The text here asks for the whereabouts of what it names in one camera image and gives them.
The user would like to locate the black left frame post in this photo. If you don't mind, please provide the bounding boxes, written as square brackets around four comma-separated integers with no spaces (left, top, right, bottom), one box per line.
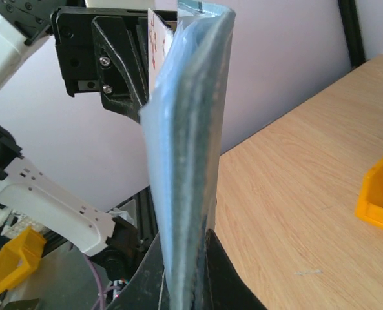
[338,0,366,68]

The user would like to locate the white blossom VIP card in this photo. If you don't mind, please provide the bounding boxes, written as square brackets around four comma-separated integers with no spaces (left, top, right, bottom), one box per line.
[147,8,174,95]

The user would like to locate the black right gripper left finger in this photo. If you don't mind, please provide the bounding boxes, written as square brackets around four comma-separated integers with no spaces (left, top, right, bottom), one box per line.
[109,234,170,310]

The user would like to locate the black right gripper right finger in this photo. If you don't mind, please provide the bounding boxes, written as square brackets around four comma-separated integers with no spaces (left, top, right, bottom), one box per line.
[196,229,267,310]

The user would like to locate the yellow bin left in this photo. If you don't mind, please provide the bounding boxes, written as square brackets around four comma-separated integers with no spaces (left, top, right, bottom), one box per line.
[355,157,383,229]

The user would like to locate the blue card holder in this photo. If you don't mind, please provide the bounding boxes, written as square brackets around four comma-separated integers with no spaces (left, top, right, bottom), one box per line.
[140,1,236,309]

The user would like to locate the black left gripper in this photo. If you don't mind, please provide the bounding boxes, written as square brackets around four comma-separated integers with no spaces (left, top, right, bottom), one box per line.
[51,6,148,123]

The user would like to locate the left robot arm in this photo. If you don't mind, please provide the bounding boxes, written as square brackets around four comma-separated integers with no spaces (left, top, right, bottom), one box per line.
[0,1,150,280]

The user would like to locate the small yellow background bin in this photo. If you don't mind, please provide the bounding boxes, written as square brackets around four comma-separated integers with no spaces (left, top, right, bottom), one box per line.
[0,227,47,294]

